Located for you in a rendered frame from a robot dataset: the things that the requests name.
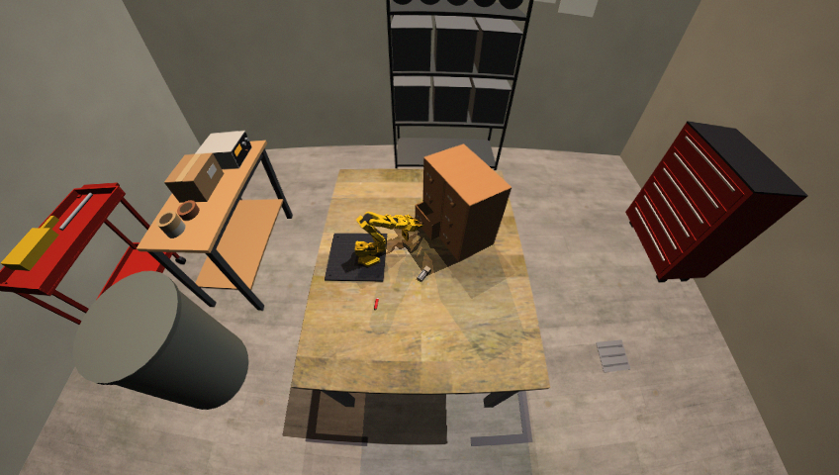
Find dark brown wooden chest of drawers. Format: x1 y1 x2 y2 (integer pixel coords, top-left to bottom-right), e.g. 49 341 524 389
422 144 512 261

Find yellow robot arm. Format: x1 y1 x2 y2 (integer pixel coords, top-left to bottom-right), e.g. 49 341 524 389
356 212 407 267

